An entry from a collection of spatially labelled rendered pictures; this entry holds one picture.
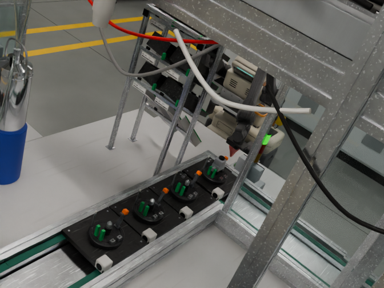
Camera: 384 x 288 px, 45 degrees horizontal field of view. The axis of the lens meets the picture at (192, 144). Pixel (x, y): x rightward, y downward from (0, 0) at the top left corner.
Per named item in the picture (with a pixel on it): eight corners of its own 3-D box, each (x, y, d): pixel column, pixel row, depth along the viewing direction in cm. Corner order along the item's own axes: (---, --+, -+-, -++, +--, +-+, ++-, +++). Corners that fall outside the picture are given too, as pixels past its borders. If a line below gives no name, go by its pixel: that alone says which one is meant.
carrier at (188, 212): (179, 174, 232) (186, 154, 225) (215, 202, 222) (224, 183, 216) (146, 190, 213) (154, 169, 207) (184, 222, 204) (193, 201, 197)
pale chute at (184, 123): (180, 133, 257) (186, 128, 257) (195, 147, 250) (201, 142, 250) (163, 107, 233) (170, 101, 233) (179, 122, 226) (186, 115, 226)
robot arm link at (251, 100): (280, 55, 243) (260, 52, 246) (279, 48, 238) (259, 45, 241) (254, 126, 228) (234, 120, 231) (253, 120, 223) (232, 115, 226)
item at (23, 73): (12, 111, 199) (23, 30, 179) (32, 128, 194) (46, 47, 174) (-18, 118, 189) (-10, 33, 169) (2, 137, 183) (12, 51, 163)
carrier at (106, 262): (107, 210, 195) (113, 187, 188) (146, 246, 185) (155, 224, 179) (60, 233, 176) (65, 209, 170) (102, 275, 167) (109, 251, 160)
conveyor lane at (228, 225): (202, 171, 256) (208, 158, 250) (333, 271, 222) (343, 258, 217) (170, 189, 234) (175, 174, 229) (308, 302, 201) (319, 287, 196)
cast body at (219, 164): (217, 163, 237) (222, 152, 233) (224, 168, 235) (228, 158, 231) (208, 168, 230) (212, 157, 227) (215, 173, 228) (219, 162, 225)
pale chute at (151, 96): (161, 119, 263) (167, 114, 263) (175, 132, 256) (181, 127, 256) (143, 92, 239) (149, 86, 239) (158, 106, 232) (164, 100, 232)
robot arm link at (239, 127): (256, 113, 227) (239, 109, 230) (249, 122, 218) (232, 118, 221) (252, 135, 233) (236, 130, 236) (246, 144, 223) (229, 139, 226)
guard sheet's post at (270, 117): (224, 207, 220) (320, 7, 168) (230, 211, 218) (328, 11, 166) (221, 210, 217) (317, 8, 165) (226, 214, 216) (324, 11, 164)
